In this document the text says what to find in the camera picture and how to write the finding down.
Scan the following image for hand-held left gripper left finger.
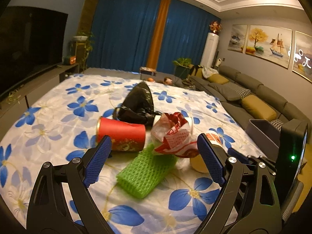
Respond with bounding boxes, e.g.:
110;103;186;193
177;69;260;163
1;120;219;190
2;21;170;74
26;135;115;234

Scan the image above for red cylindrical canister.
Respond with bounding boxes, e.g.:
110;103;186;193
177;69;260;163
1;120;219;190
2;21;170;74
96;116;147;153

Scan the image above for black television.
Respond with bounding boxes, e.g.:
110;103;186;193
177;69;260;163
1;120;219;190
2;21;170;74
0;6;69;100

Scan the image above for black plastic bag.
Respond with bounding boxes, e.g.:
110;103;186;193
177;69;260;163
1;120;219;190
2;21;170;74
113;82;162;129

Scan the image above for printed cardboard box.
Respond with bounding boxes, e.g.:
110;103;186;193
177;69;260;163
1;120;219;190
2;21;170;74
140;66;157;76

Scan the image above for yellow black bag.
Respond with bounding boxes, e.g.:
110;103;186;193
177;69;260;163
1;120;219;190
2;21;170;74
189;65;205;78

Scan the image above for grey yellow sectional sofa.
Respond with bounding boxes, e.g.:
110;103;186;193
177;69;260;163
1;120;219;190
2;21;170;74
189;65;312;152

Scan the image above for green foam net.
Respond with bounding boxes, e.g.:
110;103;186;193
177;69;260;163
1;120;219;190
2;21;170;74
116;143;178;199

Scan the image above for brown wooden panel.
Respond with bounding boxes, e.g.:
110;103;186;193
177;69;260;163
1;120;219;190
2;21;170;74
80;0;100;33

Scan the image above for orange curtain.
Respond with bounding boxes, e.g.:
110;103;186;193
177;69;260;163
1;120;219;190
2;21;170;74
147;0;170;70

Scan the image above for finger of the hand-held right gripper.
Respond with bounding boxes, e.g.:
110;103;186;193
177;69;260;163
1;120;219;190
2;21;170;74
229;149;277;175

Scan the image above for white standing air conditioner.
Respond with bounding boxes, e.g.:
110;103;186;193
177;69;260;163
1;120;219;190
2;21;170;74
200;33;219;67

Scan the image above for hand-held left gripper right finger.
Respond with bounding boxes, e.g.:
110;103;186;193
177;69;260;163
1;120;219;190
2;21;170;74
195;134;282;234

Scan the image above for leafy plant dark pot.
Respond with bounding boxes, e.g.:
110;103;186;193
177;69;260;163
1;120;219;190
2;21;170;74
173;58;193;80

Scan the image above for white crumpled clothes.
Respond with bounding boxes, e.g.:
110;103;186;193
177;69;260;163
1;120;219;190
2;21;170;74
202;66;218;78

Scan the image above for wide sailboat framed painting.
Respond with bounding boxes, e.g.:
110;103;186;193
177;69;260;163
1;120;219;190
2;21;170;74
244;25;292;69

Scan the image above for red gold flower decoration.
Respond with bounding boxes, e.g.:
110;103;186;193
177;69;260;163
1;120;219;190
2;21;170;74
209;21;223;34

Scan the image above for dark television stand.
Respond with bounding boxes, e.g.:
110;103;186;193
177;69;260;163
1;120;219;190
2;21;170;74
0;62;81;137

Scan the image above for metal plant stand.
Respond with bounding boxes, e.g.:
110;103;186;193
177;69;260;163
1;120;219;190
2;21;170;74
74;41;88;71

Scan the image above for blue floral bed sheet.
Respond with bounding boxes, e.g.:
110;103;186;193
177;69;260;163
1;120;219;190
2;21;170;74
0;74;269;234

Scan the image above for orange print paper cup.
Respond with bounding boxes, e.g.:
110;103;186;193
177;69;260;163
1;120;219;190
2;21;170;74
190;132;226;174

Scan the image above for small yellow cushion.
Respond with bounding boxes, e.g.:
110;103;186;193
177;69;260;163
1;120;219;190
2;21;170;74
207;74;230;84

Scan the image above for trailing vine potted plant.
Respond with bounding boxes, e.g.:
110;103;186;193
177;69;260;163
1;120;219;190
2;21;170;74
73;30;94;61

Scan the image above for small grey framed painting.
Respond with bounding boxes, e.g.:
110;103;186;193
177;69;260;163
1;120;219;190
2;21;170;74
228;24;249;53

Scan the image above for small grey cushion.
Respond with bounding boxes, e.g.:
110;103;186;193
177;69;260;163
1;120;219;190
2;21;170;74
212;83;242;101

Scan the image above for large yellow cushion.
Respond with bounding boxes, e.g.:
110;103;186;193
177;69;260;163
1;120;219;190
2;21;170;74
241;95;278;122

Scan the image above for red white plastic bag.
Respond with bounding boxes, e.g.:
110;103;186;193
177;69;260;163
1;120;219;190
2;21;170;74
151;112;203;158

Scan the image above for grey plastic bin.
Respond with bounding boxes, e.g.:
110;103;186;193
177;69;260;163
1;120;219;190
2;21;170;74
245;119;284;149

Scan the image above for blue curtain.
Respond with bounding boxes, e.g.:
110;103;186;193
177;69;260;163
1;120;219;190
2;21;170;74
91;0;162;72
157;0;222;75

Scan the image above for tall grey framed painting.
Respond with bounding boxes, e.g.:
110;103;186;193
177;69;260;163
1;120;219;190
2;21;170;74
292;30;312;83

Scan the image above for white paper cup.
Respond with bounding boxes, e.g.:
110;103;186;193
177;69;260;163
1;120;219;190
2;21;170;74
152;114;195;137

